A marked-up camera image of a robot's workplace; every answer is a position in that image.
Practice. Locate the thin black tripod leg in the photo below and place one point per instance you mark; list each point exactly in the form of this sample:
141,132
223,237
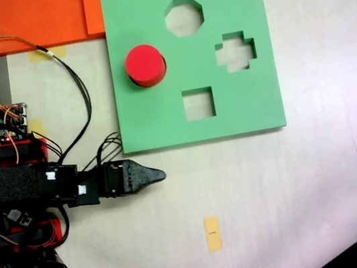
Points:
346,251

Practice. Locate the black board with chip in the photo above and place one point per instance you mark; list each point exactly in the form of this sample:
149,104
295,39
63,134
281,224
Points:
16,215

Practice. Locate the red cylinder block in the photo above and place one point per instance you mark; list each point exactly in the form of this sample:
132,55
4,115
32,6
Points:
143,64

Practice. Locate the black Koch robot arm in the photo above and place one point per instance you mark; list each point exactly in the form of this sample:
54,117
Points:
3,184

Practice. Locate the green shape sorter board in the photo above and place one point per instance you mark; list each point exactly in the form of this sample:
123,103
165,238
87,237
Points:
149,118

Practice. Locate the yellow tape marker with print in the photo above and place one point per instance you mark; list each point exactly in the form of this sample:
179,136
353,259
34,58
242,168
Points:
213,234

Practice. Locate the yellow masking tape by board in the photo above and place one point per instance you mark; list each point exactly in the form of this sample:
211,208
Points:
38,127

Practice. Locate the large orange foam block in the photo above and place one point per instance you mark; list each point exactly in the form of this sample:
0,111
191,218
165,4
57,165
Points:
31,18

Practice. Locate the long yellow masking tape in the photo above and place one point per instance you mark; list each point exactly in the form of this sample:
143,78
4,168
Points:
57,52

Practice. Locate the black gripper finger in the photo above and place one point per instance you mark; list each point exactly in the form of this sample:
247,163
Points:
141,177

